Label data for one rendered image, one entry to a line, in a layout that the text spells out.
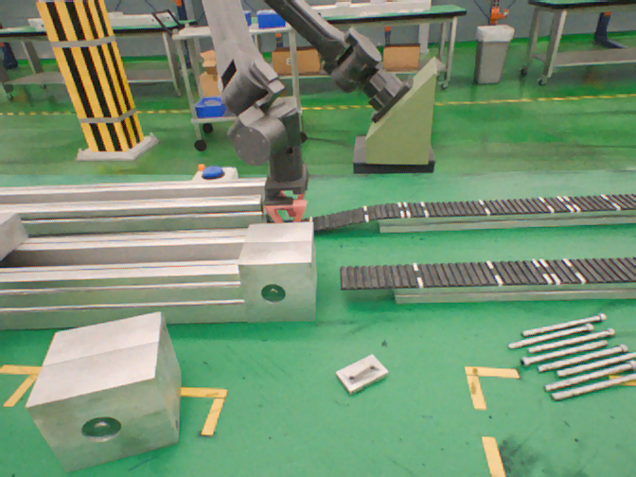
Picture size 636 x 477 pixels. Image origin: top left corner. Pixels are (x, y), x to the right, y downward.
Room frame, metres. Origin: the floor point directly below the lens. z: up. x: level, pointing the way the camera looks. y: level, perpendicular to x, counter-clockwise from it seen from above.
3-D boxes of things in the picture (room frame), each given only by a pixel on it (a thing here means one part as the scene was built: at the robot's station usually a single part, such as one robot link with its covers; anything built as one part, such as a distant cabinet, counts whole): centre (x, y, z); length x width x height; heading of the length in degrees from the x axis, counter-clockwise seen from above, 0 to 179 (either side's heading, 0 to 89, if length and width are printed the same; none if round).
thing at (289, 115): (0.65, 0.04, 0.97); 0.07 x 0.06 x 0.07; 156
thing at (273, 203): (0.63, 0.04, 0.84); 0.07 x 0.07 x 0.09; 86
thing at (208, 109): (3.72, 0.53, 0.50); 1.03 x 0.55 x 1.01; 93
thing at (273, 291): (0.48, 0.05, 0.83); 0.12 x 0.09 x 0.10; 177
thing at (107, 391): (0.30, 0.21, 0.83); 0.11 x 0.10 x 0.10; 12
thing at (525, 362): (0.33, -0.27, 0.78); 0.11 x 0.01 x 0.01; 102
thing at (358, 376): (0.32, -0.04, 0.78); 0.05 x 0.03 x 0.01; 117
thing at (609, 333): (0.35, -0.29, 0.78); 0.11 x 0.01 x 0.01; 101
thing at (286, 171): (0.66, 0.04, 0.91); 0.10 x 0.07 x 0.07; 176
